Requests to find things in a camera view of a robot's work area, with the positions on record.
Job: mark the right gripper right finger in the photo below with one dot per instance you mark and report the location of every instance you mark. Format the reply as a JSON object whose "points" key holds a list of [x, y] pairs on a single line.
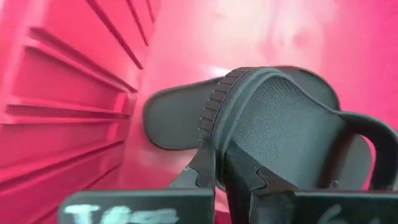
{"points": [[245, 193]]}

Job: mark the red plastic bin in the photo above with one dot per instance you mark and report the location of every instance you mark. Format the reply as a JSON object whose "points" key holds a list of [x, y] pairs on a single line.
{"points": [[77, 93]]}

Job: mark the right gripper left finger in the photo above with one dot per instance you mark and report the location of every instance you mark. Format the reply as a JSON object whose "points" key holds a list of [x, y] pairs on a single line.
{"points": [[199, 177]]}

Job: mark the dark grey rubber slide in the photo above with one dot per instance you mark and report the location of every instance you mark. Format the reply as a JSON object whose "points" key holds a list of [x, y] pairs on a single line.
{"points": [[174, 115], [286, 124]]}

